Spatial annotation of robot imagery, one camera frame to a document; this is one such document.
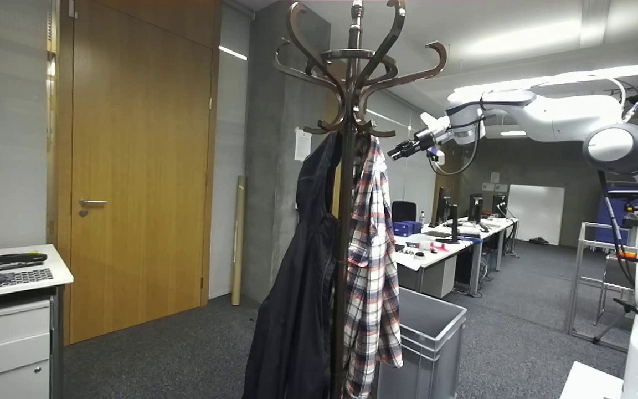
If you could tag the black computer monitor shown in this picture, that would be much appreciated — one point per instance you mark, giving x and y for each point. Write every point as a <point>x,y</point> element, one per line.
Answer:
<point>452,212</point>

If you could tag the black keyboard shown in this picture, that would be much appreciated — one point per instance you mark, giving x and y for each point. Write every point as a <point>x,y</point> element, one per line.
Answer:
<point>5,281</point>

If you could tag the white robot base platform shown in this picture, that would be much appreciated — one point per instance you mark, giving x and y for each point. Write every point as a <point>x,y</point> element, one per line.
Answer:
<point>589,381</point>

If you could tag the white drawer cabinet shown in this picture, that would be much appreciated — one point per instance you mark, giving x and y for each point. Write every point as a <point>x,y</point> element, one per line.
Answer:
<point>5,334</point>

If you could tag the blue plastic crate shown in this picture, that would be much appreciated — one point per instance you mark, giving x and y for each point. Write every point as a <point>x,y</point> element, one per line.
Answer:
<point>409,230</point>

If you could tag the grey plastic laundry basket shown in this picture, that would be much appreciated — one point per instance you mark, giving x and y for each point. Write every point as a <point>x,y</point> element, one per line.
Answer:
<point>426,347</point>

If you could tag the dark wooden coat rack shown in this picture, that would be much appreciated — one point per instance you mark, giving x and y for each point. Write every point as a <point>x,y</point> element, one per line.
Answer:
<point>347,222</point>

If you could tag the black hanging jacket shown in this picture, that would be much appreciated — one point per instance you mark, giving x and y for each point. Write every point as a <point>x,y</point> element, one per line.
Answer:
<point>298,296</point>

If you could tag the white whiteboard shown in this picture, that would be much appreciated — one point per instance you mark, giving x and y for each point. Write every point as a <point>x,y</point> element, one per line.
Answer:
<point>536,213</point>

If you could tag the long ceiling light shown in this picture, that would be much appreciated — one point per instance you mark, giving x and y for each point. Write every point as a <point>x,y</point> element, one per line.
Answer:
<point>555,79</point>

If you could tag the white paper sheet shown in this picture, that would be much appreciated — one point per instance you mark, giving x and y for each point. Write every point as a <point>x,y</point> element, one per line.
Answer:
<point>301,145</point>

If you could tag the wooden door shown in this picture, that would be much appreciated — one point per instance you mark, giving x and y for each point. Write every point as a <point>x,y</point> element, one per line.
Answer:
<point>143,169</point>

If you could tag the black stapler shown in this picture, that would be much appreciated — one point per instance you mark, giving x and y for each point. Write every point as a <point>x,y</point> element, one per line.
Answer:
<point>18,260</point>

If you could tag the red white plaid shirt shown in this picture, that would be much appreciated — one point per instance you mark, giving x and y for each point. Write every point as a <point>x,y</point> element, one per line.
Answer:
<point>373,281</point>

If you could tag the grey metal frame trolley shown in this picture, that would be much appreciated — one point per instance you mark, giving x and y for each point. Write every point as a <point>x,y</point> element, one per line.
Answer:
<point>593,274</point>

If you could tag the white office desk row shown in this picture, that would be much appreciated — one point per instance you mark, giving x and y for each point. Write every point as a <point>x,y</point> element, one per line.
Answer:
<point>444,252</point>

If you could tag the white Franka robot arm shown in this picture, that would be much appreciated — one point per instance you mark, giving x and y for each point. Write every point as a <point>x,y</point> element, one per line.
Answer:
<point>629,147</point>

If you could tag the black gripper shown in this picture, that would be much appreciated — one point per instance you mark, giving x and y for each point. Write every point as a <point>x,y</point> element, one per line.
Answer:
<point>430,133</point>

